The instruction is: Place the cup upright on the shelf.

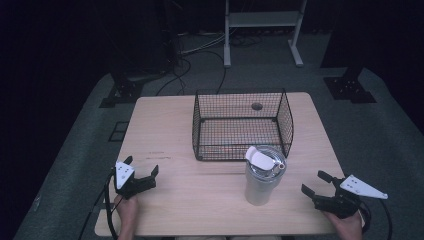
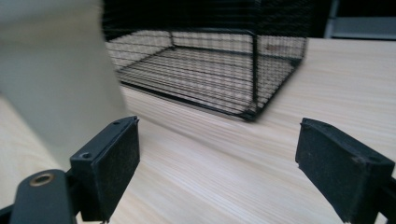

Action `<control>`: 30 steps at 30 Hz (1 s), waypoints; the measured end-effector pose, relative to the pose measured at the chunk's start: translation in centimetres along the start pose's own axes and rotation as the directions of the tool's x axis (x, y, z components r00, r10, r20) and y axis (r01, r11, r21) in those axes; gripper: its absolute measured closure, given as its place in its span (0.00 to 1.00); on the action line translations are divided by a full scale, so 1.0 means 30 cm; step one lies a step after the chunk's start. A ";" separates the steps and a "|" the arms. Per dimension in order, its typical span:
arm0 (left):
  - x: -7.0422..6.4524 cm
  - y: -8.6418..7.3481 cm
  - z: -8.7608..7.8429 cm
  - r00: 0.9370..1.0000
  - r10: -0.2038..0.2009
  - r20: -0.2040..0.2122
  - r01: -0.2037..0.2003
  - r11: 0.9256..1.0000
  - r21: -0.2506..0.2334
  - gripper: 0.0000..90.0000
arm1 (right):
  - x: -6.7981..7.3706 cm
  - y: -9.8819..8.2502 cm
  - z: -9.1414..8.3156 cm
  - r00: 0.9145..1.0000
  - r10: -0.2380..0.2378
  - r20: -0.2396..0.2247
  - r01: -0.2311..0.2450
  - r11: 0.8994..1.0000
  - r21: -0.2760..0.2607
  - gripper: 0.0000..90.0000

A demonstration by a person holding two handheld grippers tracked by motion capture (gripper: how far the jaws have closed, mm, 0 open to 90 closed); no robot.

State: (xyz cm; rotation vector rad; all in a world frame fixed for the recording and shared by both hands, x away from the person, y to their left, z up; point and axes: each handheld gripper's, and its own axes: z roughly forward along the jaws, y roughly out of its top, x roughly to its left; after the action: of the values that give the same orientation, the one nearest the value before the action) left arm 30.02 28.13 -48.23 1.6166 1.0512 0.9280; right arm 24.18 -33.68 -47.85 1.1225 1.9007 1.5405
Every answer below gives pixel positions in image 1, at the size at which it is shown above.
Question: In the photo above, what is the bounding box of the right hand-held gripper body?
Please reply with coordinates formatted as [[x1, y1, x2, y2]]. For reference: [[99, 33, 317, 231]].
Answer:
[[312, 174, 389, 220]]

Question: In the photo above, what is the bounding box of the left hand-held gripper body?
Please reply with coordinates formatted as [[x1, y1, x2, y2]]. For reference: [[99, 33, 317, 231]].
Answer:
[[113, 161, 157, 200]]

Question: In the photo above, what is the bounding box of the white tumbler with clear lid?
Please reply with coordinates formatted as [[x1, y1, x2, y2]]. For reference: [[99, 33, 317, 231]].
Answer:
[[244, 144, 288, 207]]

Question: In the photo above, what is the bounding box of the black wire basket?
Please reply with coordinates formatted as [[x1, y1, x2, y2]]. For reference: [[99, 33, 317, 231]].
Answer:
[[191, 87, 295, 162]]

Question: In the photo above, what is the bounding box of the person's right hand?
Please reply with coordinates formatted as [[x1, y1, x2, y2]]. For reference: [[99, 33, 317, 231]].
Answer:
[[322, 209, 364, 240]]

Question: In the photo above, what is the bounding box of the person's left hand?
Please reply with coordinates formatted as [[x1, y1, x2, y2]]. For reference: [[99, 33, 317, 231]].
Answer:
[[113, 194, 140, 232]]

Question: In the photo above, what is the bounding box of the black stand base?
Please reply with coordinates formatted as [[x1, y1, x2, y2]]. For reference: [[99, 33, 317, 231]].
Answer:
[[98, 71, 145, 109], [323, 66, 378, 105]]

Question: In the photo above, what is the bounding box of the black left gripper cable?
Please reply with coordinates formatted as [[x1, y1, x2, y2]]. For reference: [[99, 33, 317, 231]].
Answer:
[[103, 169, 121, 240]]

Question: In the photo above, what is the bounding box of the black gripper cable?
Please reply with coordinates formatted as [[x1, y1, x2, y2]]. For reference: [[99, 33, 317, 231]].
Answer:
[[357, 198, 393, 240], [103, 169, 121, 240]]

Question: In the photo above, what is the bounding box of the black square floor frame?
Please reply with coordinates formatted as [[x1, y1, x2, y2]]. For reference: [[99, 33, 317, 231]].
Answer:
[[107, 120, 130, 143]]

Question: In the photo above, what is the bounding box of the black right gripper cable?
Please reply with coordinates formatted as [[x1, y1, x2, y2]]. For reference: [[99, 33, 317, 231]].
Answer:
[[357, 198, 393, 240]]

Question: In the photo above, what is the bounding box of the black floor cable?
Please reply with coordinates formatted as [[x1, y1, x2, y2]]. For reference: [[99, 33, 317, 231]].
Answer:
[[155, 49, 228, 97]]

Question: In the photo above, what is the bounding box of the white floor cable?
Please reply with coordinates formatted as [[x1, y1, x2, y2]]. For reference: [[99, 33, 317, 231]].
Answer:
[[179, 31, 228, 56]]

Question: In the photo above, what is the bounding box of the white metal stand frame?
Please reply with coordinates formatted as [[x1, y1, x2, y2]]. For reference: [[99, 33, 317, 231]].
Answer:
[[223, 0, 308, 69]]

